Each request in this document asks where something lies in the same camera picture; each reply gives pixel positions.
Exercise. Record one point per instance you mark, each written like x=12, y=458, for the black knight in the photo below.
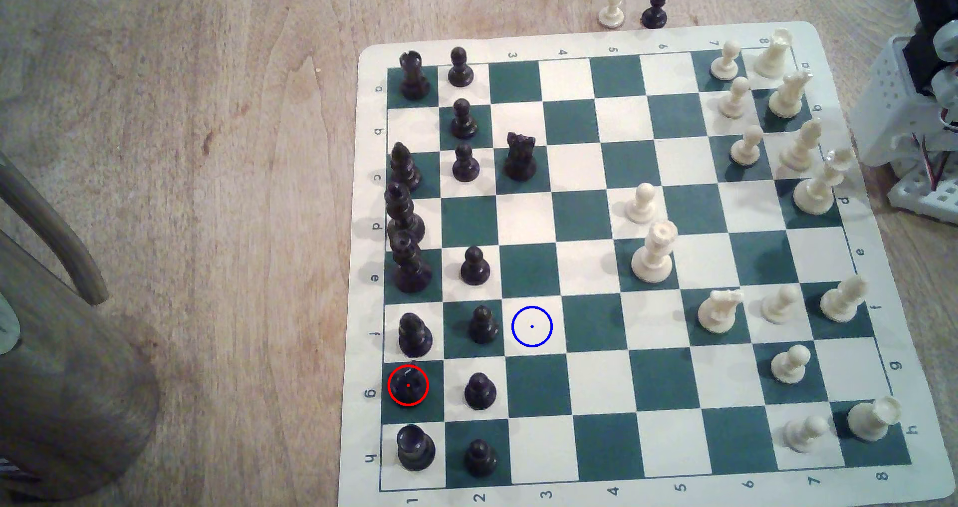
x=520, y=159
x=408, y=387

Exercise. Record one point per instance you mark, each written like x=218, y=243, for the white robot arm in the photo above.
x=887, y=103

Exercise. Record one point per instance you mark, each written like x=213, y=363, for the white knight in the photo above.
x=717, y=314
x=787, y=99

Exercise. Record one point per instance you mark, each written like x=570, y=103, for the white pawn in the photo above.
x=641, y=206
x=611, y=14
x=789, y=366
x=734, y=101
x=780, y=306
x=803, y=434
x=724, y=64
x=746, y=149

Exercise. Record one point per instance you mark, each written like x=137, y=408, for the white rook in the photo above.
x=870, y=419
x=773, y=58

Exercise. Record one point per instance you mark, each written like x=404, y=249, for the white king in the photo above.
x=817, y=189

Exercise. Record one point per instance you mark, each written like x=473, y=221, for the green white chess mat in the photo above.
x=591, y=267

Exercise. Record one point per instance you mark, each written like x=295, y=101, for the white queen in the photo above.
x=652, y=260

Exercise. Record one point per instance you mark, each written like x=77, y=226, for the white perforated base plate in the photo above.
x=924, y=196

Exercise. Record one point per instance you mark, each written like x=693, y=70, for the black bishop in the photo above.
x=404, y=170
x=414, y=336

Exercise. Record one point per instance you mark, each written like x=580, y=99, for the black queen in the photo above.
x=403, y=215

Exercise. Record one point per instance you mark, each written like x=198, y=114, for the white bishop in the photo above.
x=799, y=151
x=840, y=303

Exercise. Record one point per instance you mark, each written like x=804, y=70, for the black king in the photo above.
x=410, y=267

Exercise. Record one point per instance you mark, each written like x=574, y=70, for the black pawn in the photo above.
x=655, y=14
x=463, y=124
x=465, y=166
x=474, y=269
x=483, y=327
x=480, y=393
x=460, y=73
x=480, y=460

